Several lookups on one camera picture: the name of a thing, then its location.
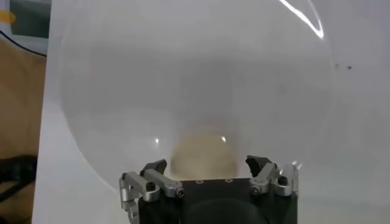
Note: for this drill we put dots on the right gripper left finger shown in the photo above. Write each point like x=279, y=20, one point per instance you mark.
x=164, y=185

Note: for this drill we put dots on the white steamed baozi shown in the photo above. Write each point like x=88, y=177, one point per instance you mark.
x=202, y=158

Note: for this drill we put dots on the white round plate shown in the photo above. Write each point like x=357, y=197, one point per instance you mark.
x=182, y=76

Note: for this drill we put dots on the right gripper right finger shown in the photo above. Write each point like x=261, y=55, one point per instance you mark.
x=268, y=179

